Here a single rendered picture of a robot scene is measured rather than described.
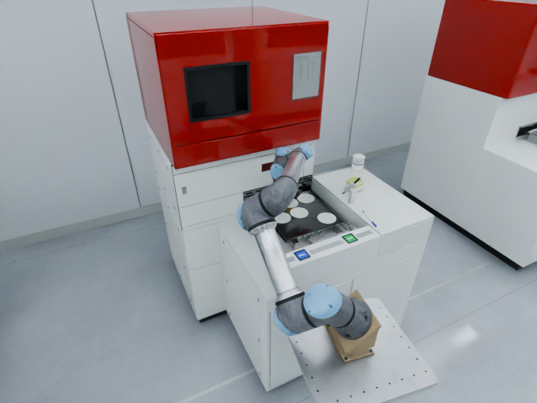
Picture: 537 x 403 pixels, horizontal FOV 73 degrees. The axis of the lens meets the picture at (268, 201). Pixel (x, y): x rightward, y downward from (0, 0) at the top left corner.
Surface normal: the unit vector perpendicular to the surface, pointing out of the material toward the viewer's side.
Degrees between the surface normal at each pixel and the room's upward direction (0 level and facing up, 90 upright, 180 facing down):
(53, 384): 0
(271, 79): 90
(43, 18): 90
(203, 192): 90
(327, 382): 0
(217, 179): 90
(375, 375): 0
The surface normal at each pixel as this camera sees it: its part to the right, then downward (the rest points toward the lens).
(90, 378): 0.00, -0.83
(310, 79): 0.44, 0.50
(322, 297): -0.56, -0.54
